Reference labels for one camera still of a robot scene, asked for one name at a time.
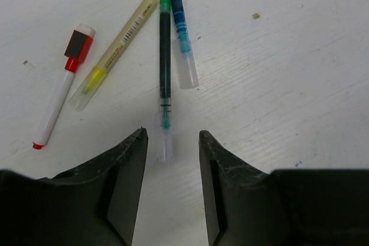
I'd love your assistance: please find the red tipped pen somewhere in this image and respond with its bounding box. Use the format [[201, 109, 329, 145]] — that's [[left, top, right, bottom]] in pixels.
[[32, 24, 96, 150]]

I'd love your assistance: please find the teal thin pen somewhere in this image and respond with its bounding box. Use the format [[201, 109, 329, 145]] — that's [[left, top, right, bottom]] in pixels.
[[159, 0, 172, 162]]

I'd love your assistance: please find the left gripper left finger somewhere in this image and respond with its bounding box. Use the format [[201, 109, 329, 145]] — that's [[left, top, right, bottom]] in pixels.
[[1, 128, 148, 245]]

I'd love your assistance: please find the yellow barrel pen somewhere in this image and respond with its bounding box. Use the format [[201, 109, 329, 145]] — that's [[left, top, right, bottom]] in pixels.
[[69, 0, 160, 111]]

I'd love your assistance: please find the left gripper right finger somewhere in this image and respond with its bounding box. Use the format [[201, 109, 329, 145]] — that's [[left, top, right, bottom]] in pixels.
[[199, 131, 368, 245]]

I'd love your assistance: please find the blue capped pen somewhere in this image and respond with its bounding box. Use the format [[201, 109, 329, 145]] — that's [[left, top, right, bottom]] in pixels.
[[171, 0, 199, 89]]

